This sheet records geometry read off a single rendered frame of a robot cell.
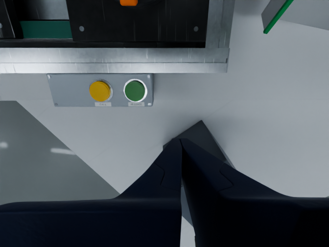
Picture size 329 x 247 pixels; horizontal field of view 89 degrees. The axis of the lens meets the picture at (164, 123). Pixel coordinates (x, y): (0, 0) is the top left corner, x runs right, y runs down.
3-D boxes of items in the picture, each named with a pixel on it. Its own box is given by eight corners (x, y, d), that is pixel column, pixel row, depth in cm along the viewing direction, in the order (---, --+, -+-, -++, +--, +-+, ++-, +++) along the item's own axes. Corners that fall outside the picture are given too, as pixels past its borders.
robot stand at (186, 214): (188, 175, 55) (201, 236, 36) (162, 145, 50) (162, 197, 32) (225, 153, 52) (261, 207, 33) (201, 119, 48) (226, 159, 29)
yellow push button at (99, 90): (113, 99, 36) (110, 101, 34) (94, 99, 36) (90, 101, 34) (110, 80, 34) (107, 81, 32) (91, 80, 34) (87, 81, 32)
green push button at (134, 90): (146, 99, 36) (145, 101, 34) (127, 99, 36) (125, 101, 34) (145, 80, 34) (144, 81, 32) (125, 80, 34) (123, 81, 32)
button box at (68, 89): (153, 100, 41) (152, 107, 35) (68, 100, 41) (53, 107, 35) (153, 70, 39) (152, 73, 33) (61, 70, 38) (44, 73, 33)
